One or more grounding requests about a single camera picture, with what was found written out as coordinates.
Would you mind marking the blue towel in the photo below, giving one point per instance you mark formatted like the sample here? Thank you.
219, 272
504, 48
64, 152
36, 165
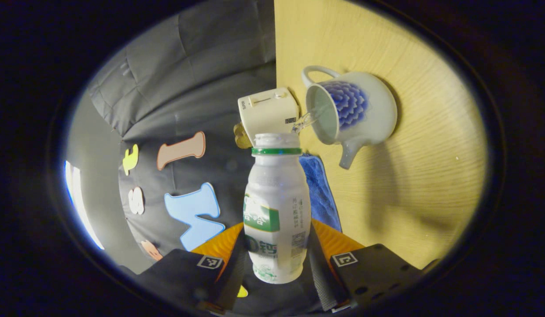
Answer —
321, 193

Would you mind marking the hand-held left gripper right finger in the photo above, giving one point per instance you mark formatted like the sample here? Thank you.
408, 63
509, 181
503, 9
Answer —
323, 281

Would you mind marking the toasted bread slices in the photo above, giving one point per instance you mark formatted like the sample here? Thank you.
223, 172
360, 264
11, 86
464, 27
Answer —
241, 136

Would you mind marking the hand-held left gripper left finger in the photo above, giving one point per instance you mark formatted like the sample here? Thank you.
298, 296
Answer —
234, 277

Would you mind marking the white blue-patterned teacup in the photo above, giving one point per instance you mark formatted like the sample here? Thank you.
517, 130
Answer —
373, 110

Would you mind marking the white toaster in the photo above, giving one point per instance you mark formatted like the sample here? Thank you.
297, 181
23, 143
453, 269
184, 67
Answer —
266, 112

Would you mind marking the white plastic water bottle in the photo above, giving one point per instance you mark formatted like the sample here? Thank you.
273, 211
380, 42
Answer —
274, 189

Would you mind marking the black backdrop cloth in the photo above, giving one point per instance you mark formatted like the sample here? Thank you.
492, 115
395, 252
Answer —
189, 66

